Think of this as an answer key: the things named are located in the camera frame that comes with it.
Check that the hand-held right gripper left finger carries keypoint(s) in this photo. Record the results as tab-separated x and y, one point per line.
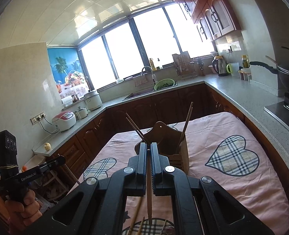
142	166

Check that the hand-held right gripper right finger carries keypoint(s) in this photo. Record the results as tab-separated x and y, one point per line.
155	166

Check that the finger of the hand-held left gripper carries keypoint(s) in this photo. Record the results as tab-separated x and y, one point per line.
56	160

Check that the wooden utensil holder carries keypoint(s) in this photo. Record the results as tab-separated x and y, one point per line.
173	156

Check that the person's left hand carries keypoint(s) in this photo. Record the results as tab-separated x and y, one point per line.
24	213

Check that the yellow apple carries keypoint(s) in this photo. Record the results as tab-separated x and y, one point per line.
47	146

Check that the wooden stool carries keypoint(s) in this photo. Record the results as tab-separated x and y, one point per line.
54	188

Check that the red and white rice cooker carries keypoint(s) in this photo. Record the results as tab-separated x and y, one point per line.
64	121

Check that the small white lidded pot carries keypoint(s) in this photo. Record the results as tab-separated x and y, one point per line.
82	113

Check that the wooden lower cabinets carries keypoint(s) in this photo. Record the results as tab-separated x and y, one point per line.
144	107

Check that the wooden cabinets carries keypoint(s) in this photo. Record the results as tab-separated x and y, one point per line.
144	107
217	14

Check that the paper towel roll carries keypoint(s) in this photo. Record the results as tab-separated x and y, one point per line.
67	101

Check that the white electric cooker pot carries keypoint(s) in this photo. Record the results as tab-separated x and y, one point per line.
93	100

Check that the kitchen sink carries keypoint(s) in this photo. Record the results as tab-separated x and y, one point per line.
139	94

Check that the pink heart-print tablecloth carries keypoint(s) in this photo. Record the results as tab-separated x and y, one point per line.
232	193

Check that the green colander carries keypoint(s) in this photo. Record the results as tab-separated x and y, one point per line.
164	84

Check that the chrome kitchen faucet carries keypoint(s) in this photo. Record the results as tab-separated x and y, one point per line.
146	67

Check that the yellow bottle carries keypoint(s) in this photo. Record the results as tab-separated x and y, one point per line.
151	64

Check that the cutting board rack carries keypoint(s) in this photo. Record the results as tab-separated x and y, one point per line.
183	63

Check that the grey kitchen countertop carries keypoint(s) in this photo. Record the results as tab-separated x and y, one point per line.
244	95

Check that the steel electric kettle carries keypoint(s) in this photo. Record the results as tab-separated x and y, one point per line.
220	66

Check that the large kitchen window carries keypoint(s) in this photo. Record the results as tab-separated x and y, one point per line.
149	46

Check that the spice jar set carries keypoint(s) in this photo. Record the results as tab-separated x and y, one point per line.
245	75

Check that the yellow-lidded jar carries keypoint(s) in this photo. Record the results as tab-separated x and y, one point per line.
244	62

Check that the gas stove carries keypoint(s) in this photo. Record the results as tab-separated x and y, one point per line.
283	112

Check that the wooden upper cabinets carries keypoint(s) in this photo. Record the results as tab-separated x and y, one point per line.
217	14

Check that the wall power outlet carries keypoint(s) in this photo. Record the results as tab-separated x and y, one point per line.
38	117

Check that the blue palm tree wall poster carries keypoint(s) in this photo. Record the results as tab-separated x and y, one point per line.
66	63

